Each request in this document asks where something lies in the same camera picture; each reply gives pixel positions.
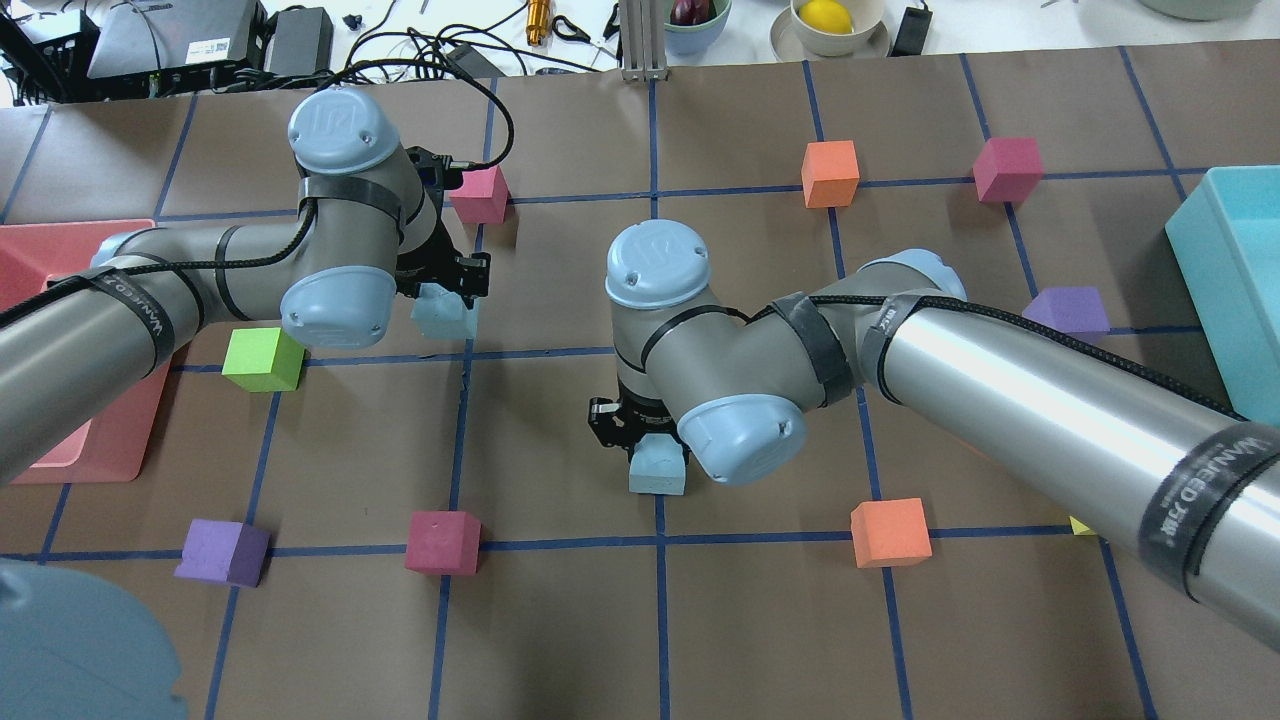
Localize yellow block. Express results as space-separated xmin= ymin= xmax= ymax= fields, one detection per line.
xmin=1068 ymin=516 xmax=1097 ymax=537

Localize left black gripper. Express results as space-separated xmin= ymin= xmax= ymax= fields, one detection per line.
xmin=396 ymin=146 xmax=492 ymax=306

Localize orange block outer side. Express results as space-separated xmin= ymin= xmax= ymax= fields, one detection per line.
xmin=801 ymin=140 xmax=861 ymax=209

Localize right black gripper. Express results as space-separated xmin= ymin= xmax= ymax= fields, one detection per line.
xmin=588 ymin=380 xmax=690 ymax=462

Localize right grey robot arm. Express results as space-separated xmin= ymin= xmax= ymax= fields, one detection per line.
xmin=586 ymin=220 xmax=1277 ymax=719

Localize red block far outer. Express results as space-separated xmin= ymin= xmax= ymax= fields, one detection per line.
xmin=447 ymin=167 xmax=509 ymax=225

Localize pink plastic tray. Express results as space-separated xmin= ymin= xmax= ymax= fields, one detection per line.
xmin=1 ymin=219 xmax=169 ymax=486

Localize scissors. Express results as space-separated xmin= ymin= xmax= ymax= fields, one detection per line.
xmin=550 ymin=15 xmax=620 ymax=46

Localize beige bowl with lemon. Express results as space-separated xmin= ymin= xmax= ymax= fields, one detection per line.
xmin=771 ymin=1 xmax=890 ymax=61

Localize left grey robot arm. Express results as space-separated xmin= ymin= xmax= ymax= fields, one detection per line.
xmin=3 ymin=85 xmax=489 ymax=719

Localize cyan plastic tray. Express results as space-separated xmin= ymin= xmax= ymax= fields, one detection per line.
xmin=1165 ymin=165 xmax=1279 ymax=425

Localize purple block far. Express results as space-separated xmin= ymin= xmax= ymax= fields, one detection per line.
xmin=174 ymin=518 xmax=271 ymax=587

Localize purple block near tray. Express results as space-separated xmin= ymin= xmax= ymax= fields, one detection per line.
xmin=1021 ymin=286 xmax=1114 ymax=345

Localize light blue block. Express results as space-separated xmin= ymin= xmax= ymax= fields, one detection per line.
xmin=410 ymin=283 xmax=483 ymax=340
xmin=628 ymin=433 xmax=687 ymax=496

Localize yellow lemon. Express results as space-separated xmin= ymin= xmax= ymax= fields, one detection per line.
xmin=796 ymin=0 xmax=855 ymax=35

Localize red block near tray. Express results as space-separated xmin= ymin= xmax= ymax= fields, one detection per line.
xmin=972 ymin=137 xmax=1046 ymax=202

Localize orange block robot side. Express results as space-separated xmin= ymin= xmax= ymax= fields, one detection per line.
xmin=850 ymin=497 xmax=933 ymax=569

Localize red block far inner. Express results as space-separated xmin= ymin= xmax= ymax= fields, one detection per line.
xmin=403 ymin=510 xmax=483 ymax=577

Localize aluminium frame post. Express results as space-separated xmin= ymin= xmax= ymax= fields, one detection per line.
xmin=618 ymin=0 xmax=669 ymax=83

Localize black power adapter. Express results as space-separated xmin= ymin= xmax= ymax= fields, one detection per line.
xmin=888 ymin=3 xmax=933 ymax=56

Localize blue bowl with fruit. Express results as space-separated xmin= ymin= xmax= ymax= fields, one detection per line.
xmin=662 ymin=0 xmax=732 ymax=56

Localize green block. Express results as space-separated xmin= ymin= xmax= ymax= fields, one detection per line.
xmin=221 ymin=327 xmax=306 ymax=393

